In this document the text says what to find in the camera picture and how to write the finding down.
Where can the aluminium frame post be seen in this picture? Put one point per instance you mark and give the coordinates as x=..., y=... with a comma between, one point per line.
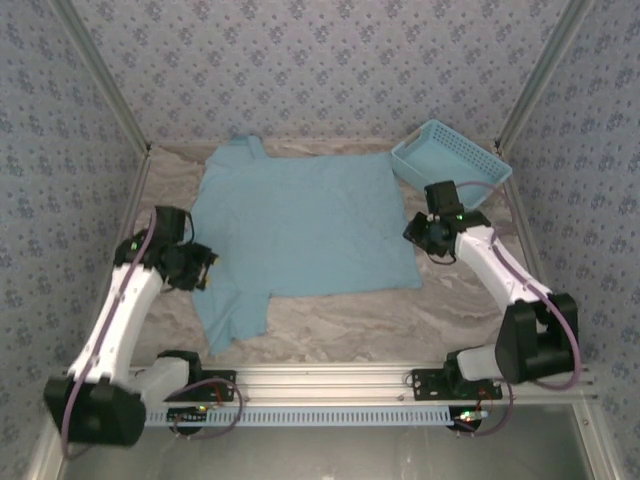
x=100, y=70
x=545, y=70

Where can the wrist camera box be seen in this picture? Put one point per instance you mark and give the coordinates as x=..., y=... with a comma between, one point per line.
x=170, y=225
x=442, y=197

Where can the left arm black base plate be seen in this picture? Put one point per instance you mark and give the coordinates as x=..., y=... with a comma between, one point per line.
x=220, y=385

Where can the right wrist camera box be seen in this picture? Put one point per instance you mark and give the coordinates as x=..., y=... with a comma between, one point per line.
x=442, y=197

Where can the light blue printed t-shirt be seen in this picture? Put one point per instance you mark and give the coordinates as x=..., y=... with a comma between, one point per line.
x=300, y=225

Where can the control board with LEDs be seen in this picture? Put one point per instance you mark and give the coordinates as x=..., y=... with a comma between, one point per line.
x=187, y=416
x=467, y=419

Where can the blue plastic basket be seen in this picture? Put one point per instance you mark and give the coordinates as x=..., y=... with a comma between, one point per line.
x=450, y=145

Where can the aluminium table side rail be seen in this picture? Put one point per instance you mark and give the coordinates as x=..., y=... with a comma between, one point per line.
x=520, y=220
x=137, y=190

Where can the aluminium mounting rail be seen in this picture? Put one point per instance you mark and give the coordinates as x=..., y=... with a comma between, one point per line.
x=320, y=382

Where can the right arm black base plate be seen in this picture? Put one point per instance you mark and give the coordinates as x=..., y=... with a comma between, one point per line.
x=430, y=385

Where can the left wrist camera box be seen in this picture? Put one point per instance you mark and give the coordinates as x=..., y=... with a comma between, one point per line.
x=170, y=225

